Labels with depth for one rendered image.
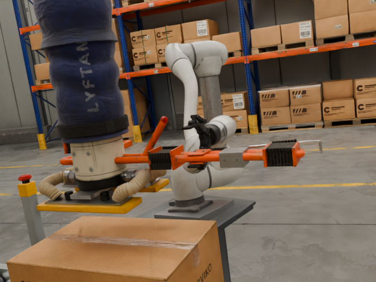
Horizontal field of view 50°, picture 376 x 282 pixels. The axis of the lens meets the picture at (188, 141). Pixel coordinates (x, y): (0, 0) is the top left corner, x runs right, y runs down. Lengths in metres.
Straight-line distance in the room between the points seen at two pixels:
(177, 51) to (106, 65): 0.78
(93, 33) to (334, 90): 7.79
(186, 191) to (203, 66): 0.63
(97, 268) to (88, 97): 0.51
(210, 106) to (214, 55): 0.26
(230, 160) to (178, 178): 0.94
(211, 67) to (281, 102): 6.33
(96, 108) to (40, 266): 0.53
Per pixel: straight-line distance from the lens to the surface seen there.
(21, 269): 1.46
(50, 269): 1.37
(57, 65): 1.26
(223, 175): 2.08
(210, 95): 2.05
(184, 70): 1.89
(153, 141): 1.22
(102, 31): 1.26
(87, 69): 1.23
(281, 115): 8.35
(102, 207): 1.22
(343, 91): 8.80
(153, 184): 1.36
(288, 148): 1.06
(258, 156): 1.09
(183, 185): 2.02
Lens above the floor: 1.48
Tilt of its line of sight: 10 degrees down
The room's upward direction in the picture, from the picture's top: 8 degrees counter-clockwise
